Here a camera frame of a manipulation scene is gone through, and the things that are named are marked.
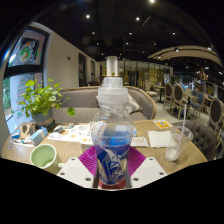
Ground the large window with decorations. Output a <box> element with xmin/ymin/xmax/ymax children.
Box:
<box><xmin>2</xmin><ymin>26</ymin><xmax>50</xmax><ymax>134</ymax></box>

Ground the white round column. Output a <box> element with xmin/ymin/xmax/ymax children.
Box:
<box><xmin>105</xmin><ymin>55</ymin><xmax>119</xmax><ymax>78</ymax></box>

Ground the blue and white flat box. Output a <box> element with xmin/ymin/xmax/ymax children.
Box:
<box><xmin>10</xmin><ymin>129</ymin><xmax>22</xmax><ymax>140</ymax></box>

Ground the dark grey tufted armchair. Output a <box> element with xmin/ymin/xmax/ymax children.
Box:
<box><xmin>173</xmin><ymin>119</ymin><xmax>219</xmax><ymax>161</ymax></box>

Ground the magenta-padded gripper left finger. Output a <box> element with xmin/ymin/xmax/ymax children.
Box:
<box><xmin>56</xmin><ymin>145</ymin><xmax>99</xmax><ymax>189</ymax></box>

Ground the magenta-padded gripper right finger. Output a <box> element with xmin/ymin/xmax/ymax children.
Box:
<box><xmin>125</xmin><ymin>145</ymin><xmax>168</xmax><ymax>189</ymax></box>

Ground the clear blue-labelled water bottle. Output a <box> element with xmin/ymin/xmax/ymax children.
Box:
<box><xmin>89</xmin><ymin>76</ymin><xmax>136</xmax><ymax>186</ymax></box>

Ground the potted green leafy plant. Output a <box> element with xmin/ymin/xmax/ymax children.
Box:
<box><xmin>18</xmin><ymin>78</ymin><xmax>77</xmax><ymax>129</ymax></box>

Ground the white paper napkin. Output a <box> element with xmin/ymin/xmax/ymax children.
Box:
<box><xmin>147</xmin><ymin>129</ymin><xmax>173</xmax><ymax>149</ymax></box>

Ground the light green ceramic mug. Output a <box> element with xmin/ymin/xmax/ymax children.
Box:
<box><xmin>29</xmin><ymin>143</ymin><xmax>66</xmax><ymax>175</ymax></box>

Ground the printed paper leaflet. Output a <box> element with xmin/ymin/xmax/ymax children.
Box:
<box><xmin>47</xmin><ymin>123</ymin><xmax>92</xmax><ymax>143</ymax></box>

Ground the grey upholstered curved sofa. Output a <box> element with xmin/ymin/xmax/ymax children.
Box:
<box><xmin>51</xmin><ymin>85</ymin><xmax>158</xmax><ymax>124</ymax></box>

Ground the group of dining chairs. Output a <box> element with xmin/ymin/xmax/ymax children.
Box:
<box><xmin>143</xmin><ymin>81</ymin><xmax>224</xmax><ymax>134</ymax></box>

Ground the small light blue packet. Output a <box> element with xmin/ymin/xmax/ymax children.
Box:
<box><xmin>29</xmin><ymin>126</ymin><xmax>49</xmax><ymax>147</ymax></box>

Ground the group of ceiling spotlights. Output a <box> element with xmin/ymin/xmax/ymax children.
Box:
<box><xmin>84</xmin><ymin>0</ymin><xmax>181</xmax><ymax>48</ymax></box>

